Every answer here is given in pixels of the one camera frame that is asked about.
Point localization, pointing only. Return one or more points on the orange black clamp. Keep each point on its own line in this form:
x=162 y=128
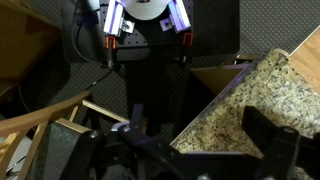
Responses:
x=110 y=50
x=187 y=41

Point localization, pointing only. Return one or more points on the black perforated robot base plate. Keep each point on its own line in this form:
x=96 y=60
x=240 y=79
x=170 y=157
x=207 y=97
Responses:
x=84 y=41

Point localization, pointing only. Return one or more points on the wooden chair with grey cushion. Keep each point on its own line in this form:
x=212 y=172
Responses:
x=13 y=130

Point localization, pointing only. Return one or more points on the left orange black clamp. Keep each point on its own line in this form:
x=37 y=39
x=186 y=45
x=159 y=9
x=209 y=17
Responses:
x=110 y=50

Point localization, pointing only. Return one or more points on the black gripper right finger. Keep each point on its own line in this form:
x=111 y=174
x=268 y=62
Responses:
x=283 y=148

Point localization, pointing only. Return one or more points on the brown cardboard box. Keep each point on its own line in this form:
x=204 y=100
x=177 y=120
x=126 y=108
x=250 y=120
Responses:
x=218 y=77

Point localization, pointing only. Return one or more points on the right orange black clamp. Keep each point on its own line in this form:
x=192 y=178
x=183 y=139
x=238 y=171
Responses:
x=187 y=41

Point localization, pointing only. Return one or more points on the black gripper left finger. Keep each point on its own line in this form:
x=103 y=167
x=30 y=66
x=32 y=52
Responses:
x=166 y=163

